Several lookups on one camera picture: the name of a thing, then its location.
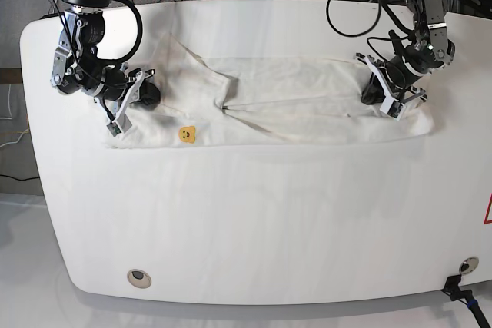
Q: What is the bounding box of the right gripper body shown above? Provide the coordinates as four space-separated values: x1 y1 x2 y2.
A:
94 62 156 123

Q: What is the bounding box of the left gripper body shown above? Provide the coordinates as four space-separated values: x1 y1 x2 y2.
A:
355 53 427 112

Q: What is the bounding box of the white printed T-shirt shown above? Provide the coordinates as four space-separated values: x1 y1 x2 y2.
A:
101 35 434 149

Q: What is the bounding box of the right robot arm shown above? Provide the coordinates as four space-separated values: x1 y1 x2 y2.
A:
51 0 161 135

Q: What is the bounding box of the red white warning sticker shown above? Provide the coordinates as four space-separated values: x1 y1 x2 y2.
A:
484 195 492 224

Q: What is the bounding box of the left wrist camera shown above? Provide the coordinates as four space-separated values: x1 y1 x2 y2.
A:
380 97 406 121

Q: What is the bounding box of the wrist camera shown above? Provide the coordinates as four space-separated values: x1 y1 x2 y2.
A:
380 97 406 121
106 114 132 137

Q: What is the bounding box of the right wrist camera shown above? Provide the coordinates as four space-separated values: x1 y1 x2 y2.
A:
106 114 132 137

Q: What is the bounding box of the white cable on floor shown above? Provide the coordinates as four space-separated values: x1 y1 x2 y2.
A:
0 81 32 148

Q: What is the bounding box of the left table cable grommet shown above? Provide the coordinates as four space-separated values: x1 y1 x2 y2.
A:
127 269 151 289

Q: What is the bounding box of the table cable grommet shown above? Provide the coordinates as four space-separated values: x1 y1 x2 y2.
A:
127 269 151 289
459 257 480 275

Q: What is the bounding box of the right table cable grommet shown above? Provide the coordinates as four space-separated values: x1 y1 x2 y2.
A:
459 257 480 275

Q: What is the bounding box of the black camera clamp mount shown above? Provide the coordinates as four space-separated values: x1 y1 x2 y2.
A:
441 275 491 328

